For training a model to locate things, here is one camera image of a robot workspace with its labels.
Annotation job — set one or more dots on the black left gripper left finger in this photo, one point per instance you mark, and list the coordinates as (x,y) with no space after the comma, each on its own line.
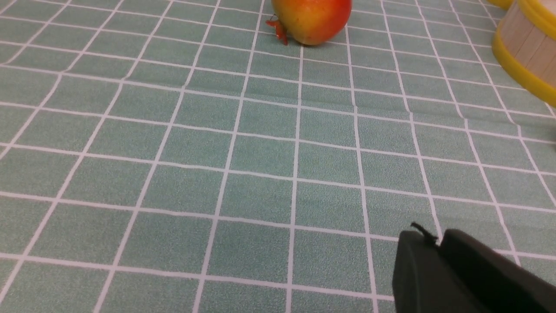
(423,282)

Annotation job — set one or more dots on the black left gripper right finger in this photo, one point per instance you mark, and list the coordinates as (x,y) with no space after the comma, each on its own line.
(498,284)

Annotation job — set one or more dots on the green checkered tablecloth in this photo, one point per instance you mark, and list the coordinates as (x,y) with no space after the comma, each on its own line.
(173,156)

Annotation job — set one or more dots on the red pomegranate toy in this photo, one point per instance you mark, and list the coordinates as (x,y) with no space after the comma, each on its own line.
(309,22)

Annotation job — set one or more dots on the bamboo steamer tray yellow rim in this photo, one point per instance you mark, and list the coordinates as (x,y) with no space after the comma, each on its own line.
(524,44)

